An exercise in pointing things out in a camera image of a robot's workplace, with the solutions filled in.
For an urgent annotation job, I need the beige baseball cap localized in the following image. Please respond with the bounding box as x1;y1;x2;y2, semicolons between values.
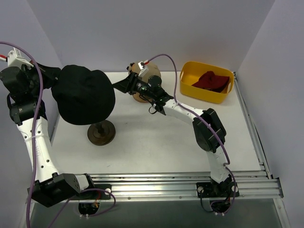
126;62;161;83

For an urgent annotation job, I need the black bucket hat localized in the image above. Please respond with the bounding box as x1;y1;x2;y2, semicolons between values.
51;65;115;125

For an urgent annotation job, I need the dark red cap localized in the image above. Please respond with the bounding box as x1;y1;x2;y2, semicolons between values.
192;71;229;93

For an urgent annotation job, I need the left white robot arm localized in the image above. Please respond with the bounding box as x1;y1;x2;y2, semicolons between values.
0;64;96;207

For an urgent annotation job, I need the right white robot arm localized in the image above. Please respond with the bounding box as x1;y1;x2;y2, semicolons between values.
113;73;239;198

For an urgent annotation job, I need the wooden hat stand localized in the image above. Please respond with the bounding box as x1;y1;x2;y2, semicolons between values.
133;93;148;103

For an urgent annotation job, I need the dark round mannequin stand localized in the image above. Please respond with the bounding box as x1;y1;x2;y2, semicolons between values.
87;120;116;146

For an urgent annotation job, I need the yellow plastic bin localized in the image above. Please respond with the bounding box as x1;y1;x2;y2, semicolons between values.
180;61;234;104

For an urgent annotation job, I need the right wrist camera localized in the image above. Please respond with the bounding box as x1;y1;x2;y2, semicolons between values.
138;60;149;78

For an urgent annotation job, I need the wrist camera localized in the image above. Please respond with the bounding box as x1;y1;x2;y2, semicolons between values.
0;47;34;69
138;60;149;78

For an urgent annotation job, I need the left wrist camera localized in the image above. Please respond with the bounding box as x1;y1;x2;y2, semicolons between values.
0;47;34;69

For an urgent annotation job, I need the aluminium side rail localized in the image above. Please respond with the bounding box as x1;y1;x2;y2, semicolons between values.
233;72;273;179

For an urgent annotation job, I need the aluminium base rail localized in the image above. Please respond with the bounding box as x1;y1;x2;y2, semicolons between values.
91;170;283;202

